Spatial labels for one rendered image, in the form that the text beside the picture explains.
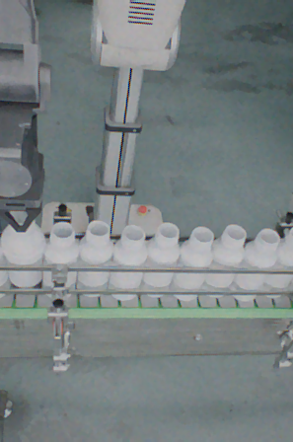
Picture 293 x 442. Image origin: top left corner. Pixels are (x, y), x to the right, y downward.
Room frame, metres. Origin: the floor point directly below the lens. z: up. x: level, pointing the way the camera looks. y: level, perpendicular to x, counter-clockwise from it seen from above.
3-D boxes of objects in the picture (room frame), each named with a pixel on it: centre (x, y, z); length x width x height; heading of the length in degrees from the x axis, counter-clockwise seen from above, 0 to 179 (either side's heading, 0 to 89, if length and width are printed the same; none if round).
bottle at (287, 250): (0.58, -0.27, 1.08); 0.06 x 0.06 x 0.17
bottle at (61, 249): (0.48, 0.13, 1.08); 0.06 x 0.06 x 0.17
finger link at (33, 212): (0.46, 0.19, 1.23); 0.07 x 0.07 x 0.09; 14
